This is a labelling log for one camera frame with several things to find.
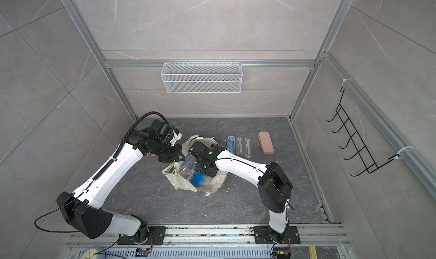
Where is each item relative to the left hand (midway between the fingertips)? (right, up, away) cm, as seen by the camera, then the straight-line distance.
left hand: (186, 156), depth 74 cm
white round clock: (-37, -38, -8) cm, 54 cm away
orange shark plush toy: (-10, +2, -12) cm, 16 cm away
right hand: (+6, -9, +9) cm, 14 cm away
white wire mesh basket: (+3, +44, +27) cm, 51 cm away
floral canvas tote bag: (+11, -15, +7) cm, 20 cm away
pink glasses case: (+44, +4, +30) cm, 53 cm away
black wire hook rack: (+69, +4, -12) cm, 70 cm away
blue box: (+4, -12, +8) cm, 15 cm away
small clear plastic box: (+32, +1, +29) cm, 43 cm away
